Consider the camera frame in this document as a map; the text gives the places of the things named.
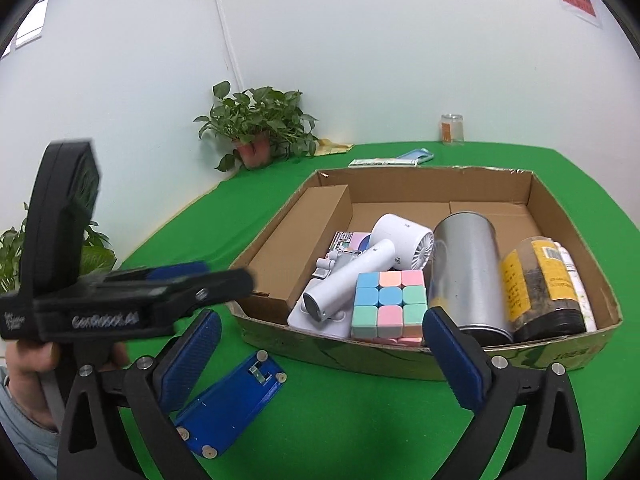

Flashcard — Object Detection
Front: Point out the white tube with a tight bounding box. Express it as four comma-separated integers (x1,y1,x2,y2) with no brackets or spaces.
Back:
552,241,598,333

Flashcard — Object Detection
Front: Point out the colourful board game box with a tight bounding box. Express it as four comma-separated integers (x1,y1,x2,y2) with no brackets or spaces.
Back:
331,230,375,261

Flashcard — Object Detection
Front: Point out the light blue packet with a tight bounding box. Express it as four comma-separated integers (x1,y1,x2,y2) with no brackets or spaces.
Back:
395,147,435,166

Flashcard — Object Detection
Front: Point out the person's left hand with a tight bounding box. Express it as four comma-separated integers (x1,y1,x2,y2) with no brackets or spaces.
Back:
5,341,132,431

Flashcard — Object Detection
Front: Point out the potted green plant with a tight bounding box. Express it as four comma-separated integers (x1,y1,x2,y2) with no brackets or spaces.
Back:
194,80,321,173

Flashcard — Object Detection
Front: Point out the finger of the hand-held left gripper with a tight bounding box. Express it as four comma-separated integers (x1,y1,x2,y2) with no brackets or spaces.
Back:
100,268,254,318
80,261,210,291

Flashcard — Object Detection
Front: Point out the blue plastic device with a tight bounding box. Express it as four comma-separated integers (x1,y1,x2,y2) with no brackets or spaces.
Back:
172,350,288,459

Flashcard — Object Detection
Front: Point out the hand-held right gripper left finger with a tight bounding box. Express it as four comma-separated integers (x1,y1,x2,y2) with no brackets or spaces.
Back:
56,309,223,480

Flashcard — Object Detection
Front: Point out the person's left forearm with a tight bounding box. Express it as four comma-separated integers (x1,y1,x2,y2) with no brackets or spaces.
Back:
0,367,61,480

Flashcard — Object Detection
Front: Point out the large leafy plant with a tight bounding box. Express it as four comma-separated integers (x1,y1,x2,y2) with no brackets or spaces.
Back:
0,202,118,296

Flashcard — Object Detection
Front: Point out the yellow label clear jar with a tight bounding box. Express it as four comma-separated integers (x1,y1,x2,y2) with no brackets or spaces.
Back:
500,235,587,343

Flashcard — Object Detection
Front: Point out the white handheld fan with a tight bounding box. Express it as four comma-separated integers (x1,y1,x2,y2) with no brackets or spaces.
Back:
302,213,435,322

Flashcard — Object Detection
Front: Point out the green tablecloth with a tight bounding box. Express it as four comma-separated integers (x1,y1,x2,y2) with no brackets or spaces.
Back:
115,141,640,480

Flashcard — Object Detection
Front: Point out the long white carton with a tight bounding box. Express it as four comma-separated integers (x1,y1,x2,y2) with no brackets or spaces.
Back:
348,157,418,168

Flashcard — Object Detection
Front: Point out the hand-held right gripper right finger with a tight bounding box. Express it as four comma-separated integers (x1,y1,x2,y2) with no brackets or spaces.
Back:
422,305,587,480

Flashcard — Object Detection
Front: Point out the cardboard box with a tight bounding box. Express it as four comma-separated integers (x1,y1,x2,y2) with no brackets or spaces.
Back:
225,166,623,382

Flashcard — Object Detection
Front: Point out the white flat device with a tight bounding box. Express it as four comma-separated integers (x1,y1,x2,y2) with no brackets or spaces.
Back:
287,305,351,339

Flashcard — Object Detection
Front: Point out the silver metal can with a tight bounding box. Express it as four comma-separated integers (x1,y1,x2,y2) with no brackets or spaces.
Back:
431,211,516,346

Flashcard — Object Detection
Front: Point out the yellow cloth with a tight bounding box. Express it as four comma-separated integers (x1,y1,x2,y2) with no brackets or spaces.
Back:
315,137,355,158

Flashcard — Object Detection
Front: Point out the window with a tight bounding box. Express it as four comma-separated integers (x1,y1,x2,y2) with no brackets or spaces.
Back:
0,0,51,61

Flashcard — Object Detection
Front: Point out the pastel puzzle cube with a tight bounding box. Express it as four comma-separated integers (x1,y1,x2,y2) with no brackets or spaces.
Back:
350,270,427,347

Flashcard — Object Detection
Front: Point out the white wall conduit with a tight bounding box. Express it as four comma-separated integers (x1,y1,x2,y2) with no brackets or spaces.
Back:
210,0,247,93

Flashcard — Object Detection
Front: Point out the small glass jar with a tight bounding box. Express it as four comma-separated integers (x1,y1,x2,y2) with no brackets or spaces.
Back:
440,113,465,146

